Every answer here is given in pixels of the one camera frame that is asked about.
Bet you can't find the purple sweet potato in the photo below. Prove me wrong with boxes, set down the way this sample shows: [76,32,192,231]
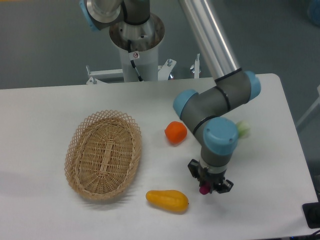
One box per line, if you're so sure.
[199,183,211,195]

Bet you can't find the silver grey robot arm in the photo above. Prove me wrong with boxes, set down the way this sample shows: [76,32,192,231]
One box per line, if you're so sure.
[79,0,261,195]

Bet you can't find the white metal base frame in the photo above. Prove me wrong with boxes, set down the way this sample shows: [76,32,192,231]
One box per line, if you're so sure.
[85,53,202,85]

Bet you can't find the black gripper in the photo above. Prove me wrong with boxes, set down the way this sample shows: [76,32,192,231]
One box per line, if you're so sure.
[187,159,234,194]

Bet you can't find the black device at table edge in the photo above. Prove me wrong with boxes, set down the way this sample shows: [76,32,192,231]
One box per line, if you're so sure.
[302,202,320,229]

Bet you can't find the oval wicker basket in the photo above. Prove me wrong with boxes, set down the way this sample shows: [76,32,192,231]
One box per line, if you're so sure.
[64,110,142,201]

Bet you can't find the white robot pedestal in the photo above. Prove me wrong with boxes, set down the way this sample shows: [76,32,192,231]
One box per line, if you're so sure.
[109,13,165,70]

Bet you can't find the green bok choy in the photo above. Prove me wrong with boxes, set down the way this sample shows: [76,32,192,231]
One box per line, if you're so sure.
[235,120,251,139]

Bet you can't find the blue object top right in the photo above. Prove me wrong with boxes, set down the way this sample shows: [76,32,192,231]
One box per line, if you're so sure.
[307,0,320,27]

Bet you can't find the black cable on pedestal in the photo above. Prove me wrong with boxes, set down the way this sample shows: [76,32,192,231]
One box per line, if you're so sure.
[127,39,144,82]

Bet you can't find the orange tangerine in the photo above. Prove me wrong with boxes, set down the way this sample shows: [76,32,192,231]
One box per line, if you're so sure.
[164,121,188,145]

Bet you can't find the yellow papaya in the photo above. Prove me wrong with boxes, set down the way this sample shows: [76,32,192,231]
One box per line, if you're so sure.
[145,190,189,213]

